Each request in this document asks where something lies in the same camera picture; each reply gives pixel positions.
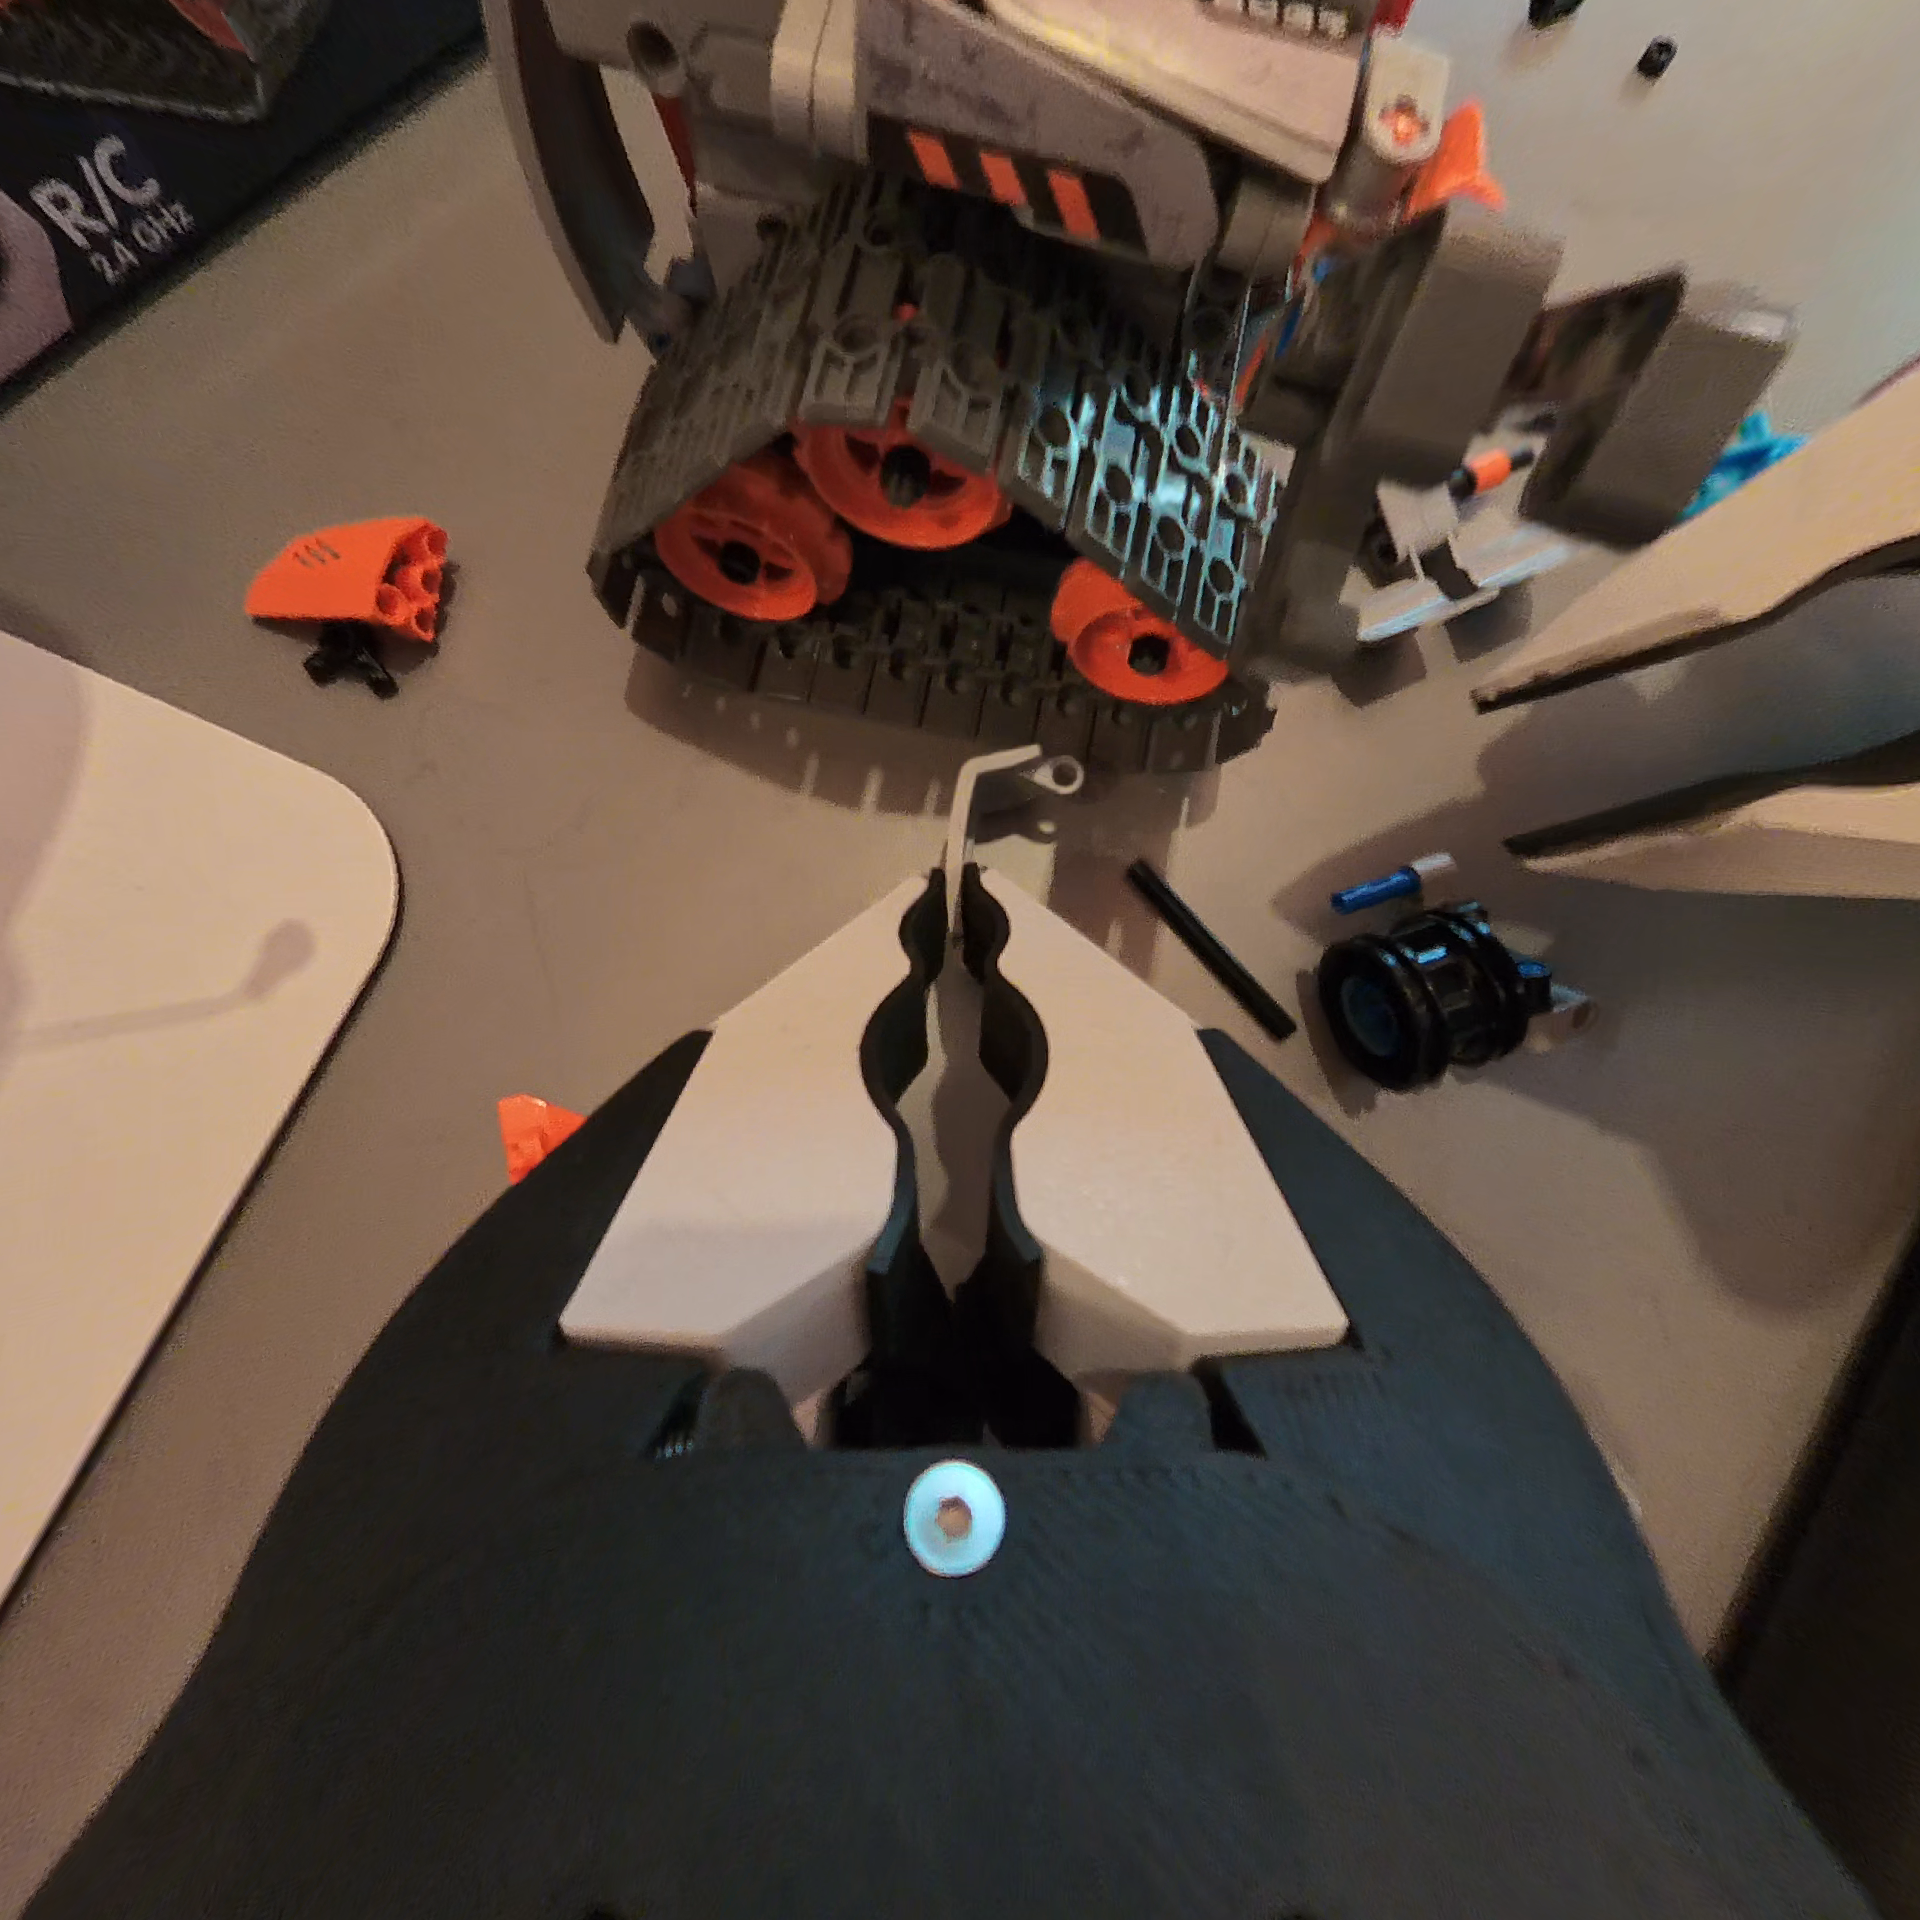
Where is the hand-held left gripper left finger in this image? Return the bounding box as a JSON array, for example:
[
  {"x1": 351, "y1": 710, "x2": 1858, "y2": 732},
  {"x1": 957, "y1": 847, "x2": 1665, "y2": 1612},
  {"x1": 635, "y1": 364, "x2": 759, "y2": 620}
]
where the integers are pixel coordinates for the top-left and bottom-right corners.
[{"x1": 559, "y1": 873, "x2": 954, "y2": 1449}]

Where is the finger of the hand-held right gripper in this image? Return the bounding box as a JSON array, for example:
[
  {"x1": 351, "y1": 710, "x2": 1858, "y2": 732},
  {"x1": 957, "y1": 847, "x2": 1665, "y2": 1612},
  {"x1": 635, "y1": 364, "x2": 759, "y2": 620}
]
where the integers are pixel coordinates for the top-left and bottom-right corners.
[
  {"x1": 1471, "y1": 373, "x2": 1920, "y2": 714},
  {"x1": 1504, "y1": 738, "x2": 1920, "y2": 906}
]

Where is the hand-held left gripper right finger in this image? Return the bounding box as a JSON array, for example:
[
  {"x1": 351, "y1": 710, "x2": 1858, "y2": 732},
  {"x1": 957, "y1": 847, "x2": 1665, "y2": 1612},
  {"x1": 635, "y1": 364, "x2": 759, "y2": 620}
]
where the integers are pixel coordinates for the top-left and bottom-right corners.
[{"x1": 961, "y1": 867, "x2": 1351, "y2": 1443}]

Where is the white curved panel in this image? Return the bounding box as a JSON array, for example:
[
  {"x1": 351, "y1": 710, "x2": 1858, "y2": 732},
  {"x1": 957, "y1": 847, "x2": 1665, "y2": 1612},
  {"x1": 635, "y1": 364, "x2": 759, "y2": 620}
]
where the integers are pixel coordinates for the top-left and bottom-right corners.
[{"x1": 941, "y1": 746, "x2": 1087, "y2": 939}]

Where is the orange wedge brick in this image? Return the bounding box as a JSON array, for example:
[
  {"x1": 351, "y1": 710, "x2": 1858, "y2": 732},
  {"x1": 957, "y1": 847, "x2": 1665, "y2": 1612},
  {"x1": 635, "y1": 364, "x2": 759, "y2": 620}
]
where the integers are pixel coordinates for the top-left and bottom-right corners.
[{"x1": 498, "y1": 1095, "x2": 587, "y2": 1187}]

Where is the long black axle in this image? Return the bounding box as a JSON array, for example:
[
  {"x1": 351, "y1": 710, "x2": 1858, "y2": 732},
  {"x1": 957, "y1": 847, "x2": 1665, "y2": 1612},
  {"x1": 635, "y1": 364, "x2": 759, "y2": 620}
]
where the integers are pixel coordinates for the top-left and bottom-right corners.
[{"x1": 1125, "y1": 857, "x2": 1299, "y2": 1045}]

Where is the white book stand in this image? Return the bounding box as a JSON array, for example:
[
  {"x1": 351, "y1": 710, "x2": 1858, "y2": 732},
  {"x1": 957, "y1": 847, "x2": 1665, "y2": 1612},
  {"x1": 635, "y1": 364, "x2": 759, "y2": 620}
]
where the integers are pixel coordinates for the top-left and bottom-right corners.
[{"x1": 0, "y1": 630, "x2": 403, "y2": 1607}]

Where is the small orange fin piece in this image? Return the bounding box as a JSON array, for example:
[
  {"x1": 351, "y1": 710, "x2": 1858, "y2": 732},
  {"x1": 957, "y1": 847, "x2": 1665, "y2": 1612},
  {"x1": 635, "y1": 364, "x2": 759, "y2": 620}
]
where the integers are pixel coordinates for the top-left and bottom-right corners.
[{"x1": 244, "y1": 516, "x2": 455, "y2": 700}]

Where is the grey orange tracked toy robot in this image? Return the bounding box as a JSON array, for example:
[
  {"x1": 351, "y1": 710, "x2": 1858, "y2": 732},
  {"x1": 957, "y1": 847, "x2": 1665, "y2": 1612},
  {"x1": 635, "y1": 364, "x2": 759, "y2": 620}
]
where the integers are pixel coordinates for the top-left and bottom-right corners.
[{"x1": 480, "y1": 0, "x2": 1794, "y2": 782}]

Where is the blue robot kit box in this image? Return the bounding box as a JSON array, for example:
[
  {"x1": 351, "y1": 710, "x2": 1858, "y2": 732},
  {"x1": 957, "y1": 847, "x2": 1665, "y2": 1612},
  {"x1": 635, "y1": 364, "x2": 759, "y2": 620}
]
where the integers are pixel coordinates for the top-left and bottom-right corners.
[{"x1": 0, "y1": 0, "x2": 482, "y2": 399}]

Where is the small cyan cord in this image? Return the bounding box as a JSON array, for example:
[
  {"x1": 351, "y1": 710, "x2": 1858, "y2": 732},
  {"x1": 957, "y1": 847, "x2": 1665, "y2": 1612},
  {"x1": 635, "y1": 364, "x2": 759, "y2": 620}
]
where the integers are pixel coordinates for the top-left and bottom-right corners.
[{"x1": 1687, "y1": 412, "x2": 1809, "y2": 519}]

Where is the grey bracket with orange bush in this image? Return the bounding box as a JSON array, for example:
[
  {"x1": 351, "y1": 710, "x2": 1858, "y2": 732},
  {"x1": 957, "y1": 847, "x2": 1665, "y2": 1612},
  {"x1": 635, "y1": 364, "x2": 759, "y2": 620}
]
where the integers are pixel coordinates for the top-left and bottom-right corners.
[{"x1": 1351, "y1": 441, "x2": 1578, "y2": 646}]

